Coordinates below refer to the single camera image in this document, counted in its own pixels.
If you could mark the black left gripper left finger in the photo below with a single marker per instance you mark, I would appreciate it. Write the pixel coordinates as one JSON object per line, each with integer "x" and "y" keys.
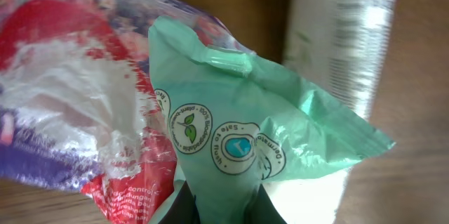
{"x": 184, "y": 210}

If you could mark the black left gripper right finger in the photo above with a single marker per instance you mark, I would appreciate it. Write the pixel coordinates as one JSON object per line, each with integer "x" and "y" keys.
{"x": 260, "y": 209}

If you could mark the mint green wipes pack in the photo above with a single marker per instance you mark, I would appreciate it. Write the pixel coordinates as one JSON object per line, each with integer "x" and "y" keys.
{"x": 238, "y": 121}

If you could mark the red purple pad pack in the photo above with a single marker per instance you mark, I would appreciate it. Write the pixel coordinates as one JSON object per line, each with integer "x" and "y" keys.
{"x": 78, "y": 111}

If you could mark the white tube gold cap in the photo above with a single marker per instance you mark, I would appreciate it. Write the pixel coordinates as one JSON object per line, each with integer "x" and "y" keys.
{"x": 341, "y": 46}

